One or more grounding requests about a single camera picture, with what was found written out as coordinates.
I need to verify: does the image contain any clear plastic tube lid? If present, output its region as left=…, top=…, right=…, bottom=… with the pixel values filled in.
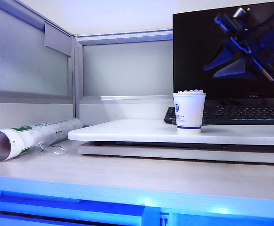
left=40, top=144, right=67, bottom=157

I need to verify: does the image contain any frosted glass partition panel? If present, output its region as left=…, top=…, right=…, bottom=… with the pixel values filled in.
left=78, top=29, right=174, bottom=120
left=0, top=0, right=75, bottom=118

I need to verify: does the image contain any white paper cup blue logo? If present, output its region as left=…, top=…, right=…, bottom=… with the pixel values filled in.
left=173, top=92, right=207, bottom=134

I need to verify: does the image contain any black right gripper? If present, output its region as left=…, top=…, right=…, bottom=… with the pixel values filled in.
left=203, top=11, right=274, bottom=82

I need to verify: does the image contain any white raised desk board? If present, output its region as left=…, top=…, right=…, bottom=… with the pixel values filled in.
left=67, top=119, right=274, bottom=146

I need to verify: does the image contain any white desk riser base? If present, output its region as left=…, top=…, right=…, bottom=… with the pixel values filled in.
left=78, top=140, right=274, bottom=164

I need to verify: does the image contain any black computer keyboard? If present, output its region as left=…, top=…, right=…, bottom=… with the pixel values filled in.
left=202, top=105, right=274, bottom=126

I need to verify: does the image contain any grey hanging bracket plate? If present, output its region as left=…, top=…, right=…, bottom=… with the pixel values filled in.
left=44, top=22, right=73, bottom=57

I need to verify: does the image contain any grey metal partition post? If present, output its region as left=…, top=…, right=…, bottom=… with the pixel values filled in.
left=72, top=35, right=84, bottom=120

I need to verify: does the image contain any black AOC computer monitor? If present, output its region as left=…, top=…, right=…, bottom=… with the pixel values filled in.
left=172, top=0, right=274, bottom=101

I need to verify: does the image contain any white shuttlecock tube green print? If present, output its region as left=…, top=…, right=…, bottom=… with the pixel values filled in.
left=0, top=118, right=83, bottom=162

